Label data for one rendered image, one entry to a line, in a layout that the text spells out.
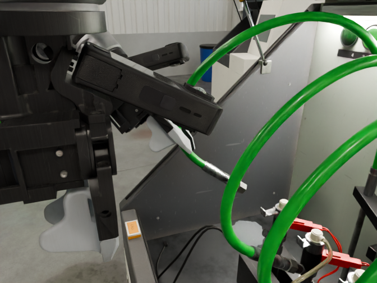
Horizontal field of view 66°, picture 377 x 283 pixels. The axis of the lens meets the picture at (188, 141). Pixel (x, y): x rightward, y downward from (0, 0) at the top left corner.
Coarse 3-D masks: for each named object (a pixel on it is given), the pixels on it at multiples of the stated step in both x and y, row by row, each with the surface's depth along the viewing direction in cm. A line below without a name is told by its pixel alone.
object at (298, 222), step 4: (296, 220) 50; (300, 220) 50; (304, 220) 50; (292, 224) 50; (296, 224) 50; (300, 224) 50; (304, 224) 50; (308, 224) 50; (312, 224) 50; (292, 228) 51; (296, 228) 50; (300, 228) 50; (304, 228) 50; (308, 228) 50; (312, 228) 50; (316, 228) 49; (320, 228) 49
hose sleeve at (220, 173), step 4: (208, 164) 52; (204, 168) 52; (208, 168) 52; (212, 168) 52; (216, 168) 53; (208, 172) 53; (212, 172) 52; (216, 172) 53; (220, 172) 53; (224, 172) 54; (216, 176) 53; (220, 176) 53; (224, 176) 53; (228, 176) 54; (220, 180) 54; (224, 180) 53
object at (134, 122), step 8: (120, 48) 49; (112, 104) 48; (120, 104) 48; (128, 104) 48; (112, 112) 48; (120, 112) 48; (128, 112) 48; (136, 112) 48; (144, 112) 48; (112, 120) 48; (120, 120) 49; (128, 120) 48; (136, 120) 48; (144, 120) 53; (120, 128) 48; (128, 128) 48; (136, 128) 55
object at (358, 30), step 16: (288, 16) 43; (304, 16) 43; (320, 16) 43; (336, 16) 43; (256, 32) 43; (352, 32) 44; (368, 32) 44; (224, 48) 44; (208, 64) 45; (192, 80) 46; (192, 160) 52
